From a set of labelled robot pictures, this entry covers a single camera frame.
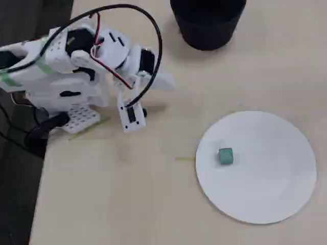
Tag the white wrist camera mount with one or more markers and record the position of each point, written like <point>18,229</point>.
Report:
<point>131,116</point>

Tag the green cube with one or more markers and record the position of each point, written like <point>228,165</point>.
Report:
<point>226,156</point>

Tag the white round disc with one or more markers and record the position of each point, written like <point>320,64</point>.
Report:
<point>265,178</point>

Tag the black round bowl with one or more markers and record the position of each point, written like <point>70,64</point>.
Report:
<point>207,23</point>

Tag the black table clamp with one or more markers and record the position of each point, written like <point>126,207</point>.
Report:
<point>43,127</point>

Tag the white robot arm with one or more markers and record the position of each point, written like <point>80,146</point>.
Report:
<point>57,60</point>

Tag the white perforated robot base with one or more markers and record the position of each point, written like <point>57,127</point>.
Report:
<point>81,118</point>

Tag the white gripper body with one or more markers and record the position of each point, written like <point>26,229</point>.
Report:
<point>146,60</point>

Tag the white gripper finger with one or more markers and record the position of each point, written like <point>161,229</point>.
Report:
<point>163,81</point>

